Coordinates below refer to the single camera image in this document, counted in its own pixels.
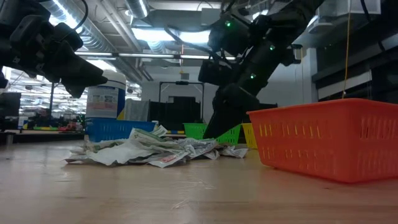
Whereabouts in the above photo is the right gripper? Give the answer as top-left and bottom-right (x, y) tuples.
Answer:
(203, 43), (292, 139)

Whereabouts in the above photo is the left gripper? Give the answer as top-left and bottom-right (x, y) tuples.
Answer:
(0, 14), (108, 99)

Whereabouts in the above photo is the black text white packet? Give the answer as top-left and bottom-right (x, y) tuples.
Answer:
(182, 138), (220, 160)

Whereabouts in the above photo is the yellow plastic basket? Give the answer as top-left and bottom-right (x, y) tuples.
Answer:
(241, 123), (259, 149)

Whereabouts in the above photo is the small white packet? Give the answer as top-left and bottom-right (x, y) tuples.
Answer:
(217, 144), (249, 159)

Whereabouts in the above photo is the white wipes canister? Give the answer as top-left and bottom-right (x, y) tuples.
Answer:
(86, 70), (127, 121)

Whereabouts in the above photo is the green plastic basket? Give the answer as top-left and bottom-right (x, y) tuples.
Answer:
(183, 123), (242, 144)

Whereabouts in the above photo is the black cabinet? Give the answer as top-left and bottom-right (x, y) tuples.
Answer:
(148, 96), (202, 131)

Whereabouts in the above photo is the green yellow strip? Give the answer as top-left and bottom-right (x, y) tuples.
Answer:
(32, 126), (68, 131)

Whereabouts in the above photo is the blue plastic basket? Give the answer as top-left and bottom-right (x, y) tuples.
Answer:
(84, 117), (157, 143)

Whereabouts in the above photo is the grey cloth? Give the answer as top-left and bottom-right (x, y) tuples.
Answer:
(124, 98), (150, 122)

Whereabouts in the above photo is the crumpled white packet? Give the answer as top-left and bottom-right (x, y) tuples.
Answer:
(70, 139), (131, 153)

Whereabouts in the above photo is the orange label white packet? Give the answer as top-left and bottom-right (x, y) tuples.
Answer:
(157, 151), (190, 169)

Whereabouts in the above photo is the long ceiling light bar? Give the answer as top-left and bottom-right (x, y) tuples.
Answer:
(74, 51), (237, 62)

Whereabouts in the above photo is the black monitor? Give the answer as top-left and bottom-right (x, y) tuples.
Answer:
(0, 92), (22, 130)

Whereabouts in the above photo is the flat grey white packet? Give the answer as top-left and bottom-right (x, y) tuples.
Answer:
(63, 151), (94, 164)

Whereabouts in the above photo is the large plain white packet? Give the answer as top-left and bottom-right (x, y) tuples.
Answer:
(86, 142), (158, 166)

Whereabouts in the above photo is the green print white packet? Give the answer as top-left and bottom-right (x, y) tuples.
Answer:
(128, 124), (170, 144)

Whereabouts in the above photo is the orange plastic basket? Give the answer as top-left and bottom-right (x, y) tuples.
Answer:
(247, 98), (398, 184)

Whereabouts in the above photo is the grey ceiling unit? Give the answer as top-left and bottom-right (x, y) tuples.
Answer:
(200, 7), (222, 27)

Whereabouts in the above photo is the black slanted beam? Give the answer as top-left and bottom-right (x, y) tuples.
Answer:
(312, 30), (398, 102)

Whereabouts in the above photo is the white ceiling unit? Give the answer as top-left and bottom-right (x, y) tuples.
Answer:
(307, 0), (382, 35)

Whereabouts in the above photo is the black metal frame stand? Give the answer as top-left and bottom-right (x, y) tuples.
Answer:
(49, 82), (55, 121)
(159, 81), (205, 124)

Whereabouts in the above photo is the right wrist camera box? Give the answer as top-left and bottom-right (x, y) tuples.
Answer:
(198, 58), (234, 86)

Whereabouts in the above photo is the large silver ventilation duct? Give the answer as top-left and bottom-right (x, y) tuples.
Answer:
(40, 0), (144, 83)

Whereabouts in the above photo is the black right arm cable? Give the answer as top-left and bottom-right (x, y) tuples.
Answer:
(164, 24), (224, 60)

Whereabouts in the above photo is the small silver ventilation duct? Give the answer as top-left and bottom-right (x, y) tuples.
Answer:
(124, 0), (150, 19)

